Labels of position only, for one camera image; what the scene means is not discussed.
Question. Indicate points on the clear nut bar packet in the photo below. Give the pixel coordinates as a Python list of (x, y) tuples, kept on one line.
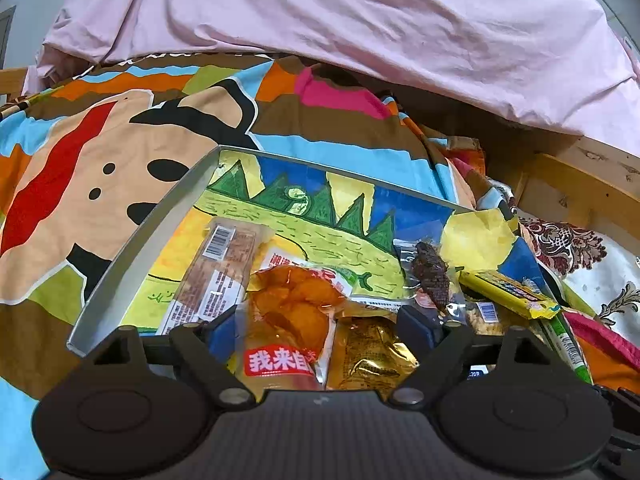
[(215, 270)]

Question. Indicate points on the orange snack packet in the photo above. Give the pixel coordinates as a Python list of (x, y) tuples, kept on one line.
[(285, 310)]

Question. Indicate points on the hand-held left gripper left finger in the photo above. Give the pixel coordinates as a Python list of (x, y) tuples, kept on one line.
[(222, 330)]

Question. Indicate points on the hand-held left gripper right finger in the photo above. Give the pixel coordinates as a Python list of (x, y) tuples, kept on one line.
[(417, 329)]

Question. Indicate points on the grey window frame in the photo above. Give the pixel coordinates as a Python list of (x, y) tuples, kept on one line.
[(6, 35)]

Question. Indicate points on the dark dried meat packet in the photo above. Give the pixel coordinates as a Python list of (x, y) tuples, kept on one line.
[(430, 275)]

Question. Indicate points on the floral satin quilt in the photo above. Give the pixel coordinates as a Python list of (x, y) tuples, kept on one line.
[(600, 270)]

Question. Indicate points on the wooden bed frame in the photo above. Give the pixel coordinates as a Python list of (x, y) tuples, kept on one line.
[(575, 185)]

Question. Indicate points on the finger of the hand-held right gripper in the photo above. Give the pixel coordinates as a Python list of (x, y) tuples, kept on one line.
[(625, 410)]

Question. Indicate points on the colourful cartoon printed blanket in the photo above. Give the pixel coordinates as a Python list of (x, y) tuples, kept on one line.
[(100, 170)]

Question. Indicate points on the yellow snack packet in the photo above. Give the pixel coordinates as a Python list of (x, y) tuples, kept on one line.
[(505, 290)]

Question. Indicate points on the pink bed sheet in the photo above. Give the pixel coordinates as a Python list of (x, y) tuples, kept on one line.
[(350, 20)]

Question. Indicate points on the blue and white stick packet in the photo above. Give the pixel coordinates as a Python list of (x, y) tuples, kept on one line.
[(477, 372)]

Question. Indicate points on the clear cracker packet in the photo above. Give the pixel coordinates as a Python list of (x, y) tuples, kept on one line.
[(480, 321)]

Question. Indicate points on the grey tray with dinosaur drawing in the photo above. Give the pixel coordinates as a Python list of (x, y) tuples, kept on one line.
[(280, 195)]

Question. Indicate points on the gold foil snack packet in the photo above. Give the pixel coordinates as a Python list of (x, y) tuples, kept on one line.
[(370, 355)]

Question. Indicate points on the green stick packet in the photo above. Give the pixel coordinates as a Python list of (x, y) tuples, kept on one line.
[(565, 345)]

